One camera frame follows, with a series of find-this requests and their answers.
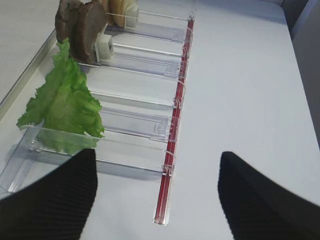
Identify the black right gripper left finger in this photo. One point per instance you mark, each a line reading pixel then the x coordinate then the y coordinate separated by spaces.
pixel 55 207

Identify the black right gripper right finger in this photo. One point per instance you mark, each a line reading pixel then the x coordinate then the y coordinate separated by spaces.
pixel 257 208

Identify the green lettuce leaf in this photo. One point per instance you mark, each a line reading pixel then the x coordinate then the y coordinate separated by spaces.
pixel 69 114

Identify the rear brown meat patty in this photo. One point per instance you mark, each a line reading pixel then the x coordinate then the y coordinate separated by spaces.
pixel 66 18

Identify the brown meat patty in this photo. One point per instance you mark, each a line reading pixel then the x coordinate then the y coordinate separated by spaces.
pixel 66 18
pixel 91 22

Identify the front brown meat patty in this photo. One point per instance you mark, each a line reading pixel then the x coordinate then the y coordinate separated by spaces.
pixel 91 22

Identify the clear acrylic right rack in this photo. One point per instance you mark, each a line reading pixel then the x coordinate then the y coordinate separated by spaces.
pixel 141 92

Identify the white pusher block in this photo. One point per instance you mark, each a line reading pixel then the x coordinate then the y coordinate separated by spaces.
pixel 104 48
pixel 131 16

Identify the front bun half right rack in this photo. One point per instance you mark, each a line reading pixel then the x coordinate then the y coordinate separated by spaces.
pixel 117 11

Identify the white rear pusher block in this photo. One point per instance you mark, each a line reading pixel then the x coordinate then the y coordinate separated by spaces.
pixel 131 16

